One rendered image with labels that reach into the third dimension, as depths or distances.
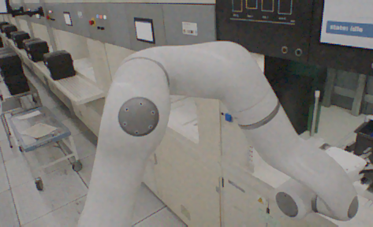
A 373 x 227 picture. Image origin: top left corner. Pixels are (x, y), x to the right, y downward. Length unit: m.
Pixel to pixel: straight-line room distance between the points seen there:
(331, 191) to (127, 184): 0.38
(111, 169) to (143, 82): 0.19
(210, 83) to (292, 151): 0.22
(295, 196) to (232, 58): 0.34
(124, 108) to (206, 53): 0.16
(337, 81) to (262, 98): 1.44
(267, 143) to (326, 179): 0.13
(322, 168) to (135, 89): 0.38
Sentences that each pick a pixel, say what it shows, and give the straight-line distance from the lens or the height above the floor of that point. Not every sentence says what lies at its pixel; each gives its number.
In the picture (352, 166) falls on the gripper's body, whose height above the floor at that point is 1.21.
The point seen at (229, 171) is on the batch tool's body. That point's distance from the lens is 1.37.
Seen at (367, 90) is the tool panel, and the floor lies 1.02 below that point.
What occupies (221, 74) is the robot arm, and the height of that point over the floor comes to 1.51.
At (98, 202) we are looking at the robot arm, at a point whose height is 1.29.
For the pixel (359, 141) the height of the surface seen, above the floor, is 1.08.
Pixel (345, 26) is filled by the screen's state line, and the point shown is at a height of 1.52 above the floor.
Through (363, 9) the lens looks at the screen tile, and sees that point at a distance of 0.82.
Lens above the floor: 1.65
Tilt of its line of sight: 26 degrees down
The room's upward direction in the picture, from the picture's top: 5 degrees counter-clockwise
